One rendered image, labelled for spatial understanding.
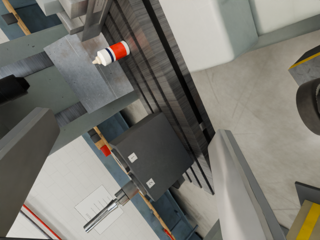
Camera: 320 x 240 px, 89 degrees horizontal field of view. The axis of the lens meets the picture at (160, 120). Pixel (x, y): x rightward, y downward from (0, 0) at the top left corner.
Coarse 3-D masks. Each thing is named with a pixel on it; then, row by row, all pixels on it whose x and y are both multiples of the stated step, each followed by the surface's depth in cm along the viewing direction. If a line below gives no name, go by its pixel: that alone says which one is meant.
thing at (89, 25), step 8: (88, 0) 35; (96, 0) 37; (104, 0) 39; (88, 8) 37; (96, 8) 40; (104, 8) 41; (64, 16) 42; (80, 16) 43; (88, 16) 41; (96, 16) 44; (104, 16) 45; (64, 24) 44; (72, 24) 43; (80, 24) 44; (88, 24) 45; (96, 24) 48; (72, 32) 44; (80, 32) 50; (88, 32) 50; (96, 32) 53; (80, 40) 54
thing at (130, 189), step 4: (128, 184) 52; (132, 184) 52; (124, 188) 52; (128, 188) 51; (132, 188) 52; (136, 188) 52; (120, 192) 51; (124, 192) 51; (128, 192) 51; (132, 192) 51; (136, 192) 52; (120, 196) 50; (124, 196) 50; (128, 196) 51; (132, 196) 52; (124, 200) 50; (128, 200) 51
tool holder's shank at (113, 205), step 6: (108, 204) 50; (114, 204) 50; (102, 210) 49; (108, 210) 49; (96, 216) 48; (102, 216) 48; (90, 222) 47; (96, 222) 47; (84, 228) 46; (90, 228) 47
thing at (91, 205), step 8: (96, 192) 451; (104, 192) 462; (88, 200) 441; (96, 200) 452; (104, 200) 463; (80, 208) 433; (88, 208) 442; (96, 208) 453; (120, 208) 489; (88, 216) 444; (112, 216) 478; (104, 224) 467
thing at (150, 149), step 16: (160, 112) 53; (144, 128) 50; (160, 128) 53; (112, 144) 50; (128, 144) 48; (144, 144) 50; (160, 144) 52; (176, 144) 55; (128, 160) 48; (144, 160) 50; (160, 160) 52; (176, 160) 55; (128, 176) 56; (144, 176) 50; (160, 176) 52; (176, 176) 54; (144, 192) 51; (160, 192) 52
